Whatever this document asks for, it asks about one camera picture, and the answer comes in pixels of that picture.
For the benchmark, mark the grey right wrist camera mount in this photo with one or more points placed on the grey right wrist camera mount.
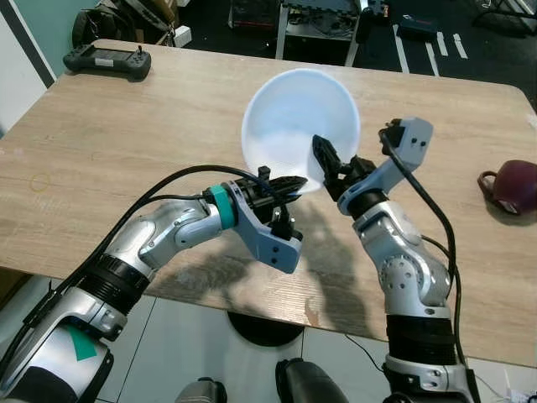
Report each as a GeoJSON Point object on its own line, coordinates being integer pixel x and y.
{"type": "Point", "coordinates": [413, 138]}

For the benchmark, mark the dark backpack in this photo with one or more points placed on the dark backpack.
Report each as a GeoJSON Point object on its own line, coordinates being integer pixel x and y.
{"type": "Point", "coordinates": [122, 21]}

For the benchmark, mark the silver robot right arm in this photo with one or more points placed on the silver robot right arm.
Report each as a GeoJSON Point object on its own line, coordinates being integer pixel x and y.
{"type": "Point", "coordinates": [407, 256]}

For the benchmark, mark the robot right leg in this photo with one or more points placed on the robot right leg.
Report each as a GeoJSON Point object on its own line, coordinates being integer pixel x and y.
{"type": "Point", "coordinates": [309, 384]}

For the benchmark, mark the black round table base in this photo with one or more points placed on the black round table base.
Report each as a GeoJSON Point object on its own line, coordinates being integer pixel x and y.
{"type": "Point", "coordinates": [264, 330]}

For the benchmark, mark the flat black case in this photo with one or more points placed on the flat black case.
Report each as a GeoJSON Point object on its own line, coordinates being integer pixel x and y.
{"type": "Point", "coordinates": [416, 26]}

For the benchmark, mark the small white box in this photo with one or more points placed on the small white box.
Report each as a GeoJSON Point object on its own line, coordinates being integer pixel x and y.
{"type": "Point", "coordinates": [182, 35]}

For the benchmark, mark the white plastic bowl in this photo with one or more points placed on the white plastic bowl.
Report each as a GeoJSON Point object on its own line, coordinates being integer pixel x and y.
{"type": "Point", "coordinates": [294, 109]}

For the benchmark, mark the black handheld controller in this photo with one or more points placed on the black handheld controller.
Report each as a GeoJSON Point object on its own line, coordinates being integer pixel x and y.
{"type": "Point", "coordinates": [107, 61]}

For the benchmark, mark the robot left leg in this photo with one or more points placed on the robot left leg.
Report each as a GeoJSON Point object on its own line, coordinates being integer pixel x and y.
{"type": "Point", "coordinates": [201, 392]}

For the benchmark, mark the dark purple mug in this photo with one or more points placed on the dark purple mug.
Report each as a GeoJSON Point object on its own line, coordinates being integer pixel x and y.
{"type": "Point", "coordinates": [513, 186]}

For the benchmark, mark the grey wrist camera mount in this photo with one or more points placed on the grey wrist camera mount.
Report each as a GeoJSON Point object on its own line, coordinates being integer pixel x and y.
{"type": "Point", "coordinates": [273, 248]}
{"type": "Point", "coordinates": [413, 138]}

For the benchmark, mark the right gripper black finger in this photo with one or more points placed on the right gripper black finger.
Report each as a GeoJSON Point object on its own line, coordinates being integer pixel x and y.
{"type": "Point", "coordinates": [325, 158]}

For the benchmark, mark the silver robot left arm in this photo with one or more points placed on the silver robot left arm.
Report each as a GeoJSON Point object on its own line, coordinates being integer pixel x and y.
{"type": "Point", "coordinates": [159, 235]}

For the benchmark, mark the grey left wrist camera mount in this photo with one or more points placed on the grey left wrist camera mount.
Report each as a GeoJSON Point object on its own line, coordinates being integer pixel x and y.
{"type": "Point", "coordinates": [273, 248]}

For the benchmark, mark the robot leg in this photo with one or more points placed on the robot leg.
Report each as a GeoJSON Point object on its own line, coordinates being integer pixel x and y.
{"type": "Point", "coordinates": [201, 392]}
{"type": "Point", "coordinates": [309, 384]}

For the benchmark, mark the black equipment rack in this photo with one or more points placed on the black equipment rack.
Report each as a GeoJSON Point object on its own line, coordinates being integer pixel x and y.
{"type": "Point", "coordinates": [323, 21]}

